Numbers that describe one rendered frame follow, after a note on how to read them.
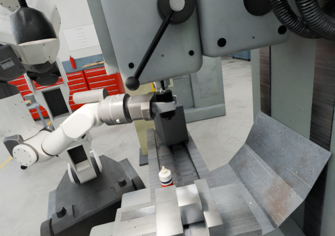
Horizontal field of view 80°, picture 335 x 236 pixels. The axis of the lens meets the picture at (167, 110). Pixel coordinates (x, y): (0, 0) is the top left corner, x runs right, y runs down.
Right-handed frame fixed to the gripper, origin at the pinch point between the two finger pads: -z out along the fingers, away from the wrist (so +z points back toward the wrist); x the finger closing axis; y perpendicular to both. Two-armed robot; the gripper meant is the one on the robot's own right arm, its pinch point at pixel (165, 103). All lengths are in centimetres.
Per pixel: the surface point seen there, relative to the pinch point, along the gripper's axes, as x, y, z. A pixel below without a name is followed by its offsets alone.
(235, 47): -7.4, -12.8, -18.4
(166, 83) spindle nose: -1.6, -6.1, -1.7
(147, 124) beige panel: 162, 79, 61
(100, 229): 2, 53, 39
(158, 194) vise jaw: -11.6, 21.4, 4.5
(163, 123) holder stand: 30.3, 20.1, 9.3
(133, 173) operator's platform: 76, 83, 54
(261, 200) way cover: -1.0, 35.9, -24.7
